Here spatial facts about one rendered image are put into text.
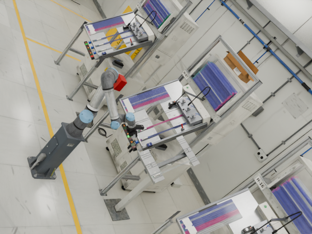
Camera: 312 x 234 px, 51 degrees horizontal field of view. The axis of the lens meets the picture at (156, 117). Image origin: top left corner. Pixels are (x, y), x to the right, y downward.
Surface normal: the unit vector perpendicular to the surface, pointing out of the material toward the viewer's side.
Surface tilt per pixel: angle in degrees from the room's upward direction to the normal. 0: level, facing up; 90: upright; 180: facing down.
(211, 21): 90
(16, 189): 0
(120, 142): 90
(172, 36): 90
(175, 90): 48
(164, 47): 90
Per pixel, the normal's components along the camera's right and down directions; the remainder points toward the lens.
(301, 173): -0.65, -0.22
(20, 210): 0.65, -0.66
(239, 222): 0.01, -0.62
